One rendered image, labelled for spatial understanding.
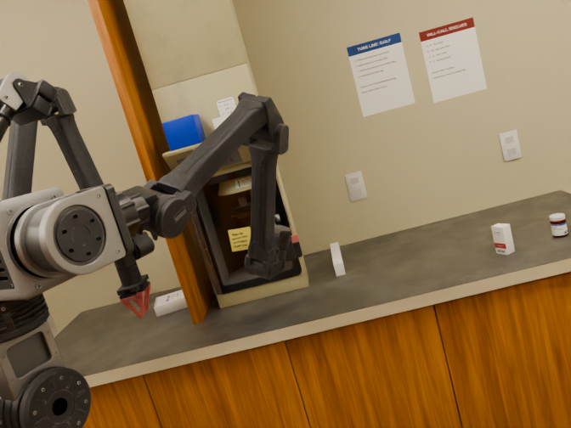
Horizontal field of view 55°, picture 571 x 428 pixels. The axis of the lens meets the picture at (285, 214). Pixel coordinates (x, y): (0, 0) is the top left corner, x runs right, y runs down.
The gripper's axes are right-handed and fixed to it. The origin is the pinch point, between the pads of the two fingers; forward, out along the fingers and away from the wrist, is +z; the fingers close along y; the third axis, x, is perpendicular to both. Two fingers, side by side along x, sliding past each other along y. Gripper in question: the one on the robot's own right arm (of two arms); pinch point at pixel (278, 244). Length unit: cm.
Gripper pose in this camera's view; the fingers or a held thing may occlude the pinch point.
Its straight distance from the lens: 170.3
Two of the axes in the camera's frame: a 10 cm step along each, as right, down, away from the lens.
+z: 0.4, -2.0, 9.8
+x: 2.5, 9.5, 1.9
